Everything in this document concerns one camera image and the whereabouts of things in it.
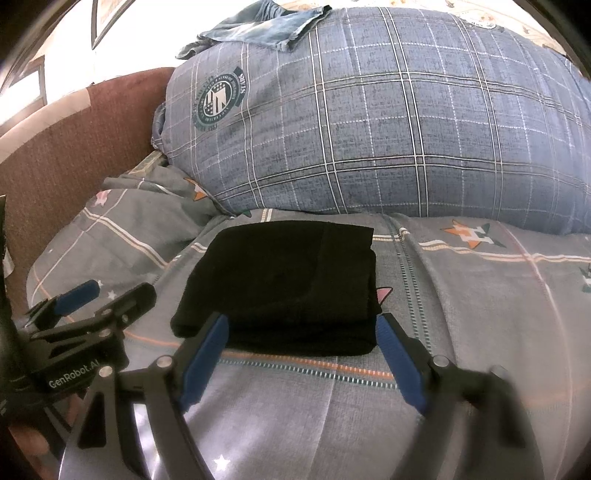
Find brown headboard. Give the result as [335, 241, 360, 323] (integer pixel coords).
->
[0, 67, 177, 324]

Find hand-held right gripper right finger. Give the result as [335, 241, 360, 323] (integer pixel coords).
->
[374, 312, 546, 480]

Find black pants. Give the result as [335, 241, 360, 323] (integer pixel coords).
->
[170, 220, 378, 357]

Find blue denim garment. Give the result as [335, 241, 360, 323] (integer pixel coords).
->
[175, 0, 333, 58]

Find grey printed bed sheet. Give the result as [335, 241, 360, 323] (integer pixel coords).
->
[25, 154, 591, 480]

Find window frame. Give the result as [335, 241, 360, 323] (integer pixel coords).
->
[0, 54, 49, 131]

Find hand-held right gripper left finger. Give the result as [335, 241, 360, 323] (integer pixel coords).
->
[60, 312, 230, 480]

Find person's left hand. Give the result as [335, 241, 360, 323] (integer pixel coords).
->
[8, 397, 83, 462]

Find framed wall picture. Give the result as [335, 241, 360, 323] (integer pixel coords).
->
[90, 0, 136, 51]

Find blue plaid pillow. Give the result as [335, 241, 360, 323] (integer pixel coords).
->
[151, 6, 591, 237]

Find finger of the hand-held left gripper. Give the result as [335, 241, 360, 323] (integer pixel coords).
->
[90, 282, 158, 334]
[24, 279, 104, 329]

